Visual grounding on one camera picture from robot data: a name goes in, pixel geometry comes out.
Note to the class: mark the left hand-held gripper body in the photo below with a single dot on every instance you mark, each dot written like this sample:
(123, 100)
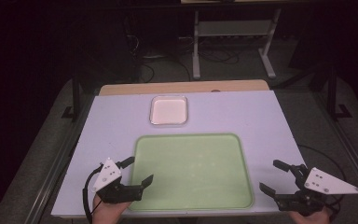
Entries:
(112, 183)

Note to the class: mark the person's left hand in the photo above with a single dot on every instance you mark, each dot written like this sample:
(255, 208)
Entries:
(109, 212)

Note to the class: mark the square white dish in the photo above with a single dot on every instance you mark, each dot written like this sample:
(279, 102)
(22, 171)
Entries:
(169, 110)

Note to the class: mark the white metal stand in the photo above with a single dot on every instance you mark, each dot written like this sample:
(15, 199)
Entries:
(233, 34)

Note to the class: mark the wooden table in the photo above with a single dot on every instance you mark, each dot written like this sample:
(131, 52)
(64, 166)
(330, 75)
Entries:
(183, 87)

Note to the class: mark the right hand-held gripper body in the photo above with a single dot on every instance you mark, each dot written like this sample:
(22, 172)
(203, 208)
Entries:
(313, 189)

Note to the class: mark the person's right hand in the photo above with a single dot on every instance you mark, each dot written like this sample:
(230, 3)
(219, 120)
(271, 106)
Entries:
(311, 216)

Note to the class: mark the green tray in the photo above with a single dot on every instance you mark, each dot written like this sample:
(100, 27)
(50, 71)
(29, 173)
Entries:
(191, 171)

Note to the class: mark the black metal stand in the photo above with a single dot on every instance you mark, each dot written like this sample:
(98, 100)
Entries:
(334, 96)
(74, 99)

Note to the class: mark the white foam board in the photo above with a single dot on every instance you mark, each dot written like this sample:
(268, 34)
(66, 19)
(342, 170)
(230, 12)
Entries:
(112, 124)

